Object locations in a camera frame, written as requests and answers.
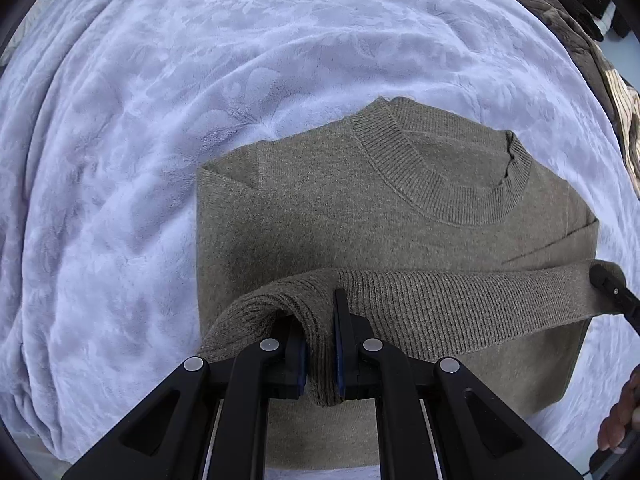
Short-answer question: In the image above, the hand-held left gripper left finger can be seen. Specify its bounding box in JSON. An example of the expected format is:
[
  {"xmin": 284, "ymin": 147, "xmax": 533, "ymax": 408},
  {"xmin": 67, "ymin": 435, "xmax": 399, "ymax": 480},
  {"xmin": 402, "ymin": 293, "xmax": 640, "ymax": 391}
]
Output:
[{"xmin": 60, "ymin": 317, "xmax": 308, "ymax": 480}]

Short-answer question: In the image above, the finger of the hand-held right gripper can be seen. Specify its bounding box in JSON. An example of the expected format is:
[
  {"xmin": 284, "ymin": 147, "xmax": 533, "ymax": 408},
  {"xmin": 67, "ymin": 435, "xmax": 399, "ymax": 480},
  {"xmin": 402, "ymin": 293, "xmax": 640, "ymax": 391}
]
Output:
[{"xmin": 589, "ymin": 262, "xmax": 640, "ymax": 337}]

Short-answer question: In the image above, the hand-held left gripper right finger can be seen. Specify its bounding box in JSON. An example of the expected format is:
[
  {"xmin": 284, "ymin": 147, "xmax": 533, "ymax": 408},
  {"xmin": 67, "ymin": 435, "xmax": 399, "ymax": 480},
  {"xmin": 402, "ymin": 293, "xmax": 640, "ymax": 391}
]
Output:
[{"xmin": 332, "ymin": 287, "xmax": 586, "ymax": 480}]

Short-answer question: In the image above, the olive knit sweater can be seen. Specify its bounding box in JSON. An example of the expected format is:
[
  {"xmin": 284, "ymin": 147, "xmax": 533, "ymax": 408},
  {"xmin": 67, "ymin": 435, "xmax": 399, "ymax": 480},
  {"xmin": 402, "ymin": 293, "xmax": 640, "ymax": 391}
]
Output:
[{"xmin": 196, "ymin": 96, "xmax": 628, "ymax": 468}]

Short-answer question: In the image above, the person's right hand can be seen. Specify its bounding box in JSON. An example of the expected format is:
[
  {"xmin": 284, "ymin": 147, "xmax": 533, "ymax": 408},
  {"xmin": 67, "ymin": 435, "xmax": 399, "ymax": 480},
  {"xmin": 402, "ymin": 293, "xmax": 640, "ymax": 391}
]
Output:
[{"xmin": 597, "ymin": 364, "xmax": 640, "ymax": 453}]

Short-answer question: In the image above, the lavender fleece blanket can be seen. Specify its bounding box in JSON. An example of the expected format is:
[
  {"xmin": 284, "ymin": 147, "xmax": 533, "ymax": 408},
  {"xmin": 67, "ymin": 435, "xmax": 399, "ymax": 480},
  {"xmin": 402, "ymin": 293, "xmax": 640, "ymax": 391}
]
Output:
[{"xmin": 0, "ymin": 0, "xmax": 640, "ymax": 480}]

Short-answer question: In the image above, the brown striped fleece garment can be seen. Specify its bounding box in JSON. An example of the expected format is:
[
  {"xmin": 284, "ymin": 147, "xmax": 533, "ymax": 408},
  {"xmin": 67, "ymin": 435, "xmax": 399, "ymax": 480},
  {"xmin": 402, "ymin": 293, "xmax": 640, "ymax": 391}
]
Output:
[{"xmin": 475, "ymin": 0, "xmax": 640, "ymax": 186}]

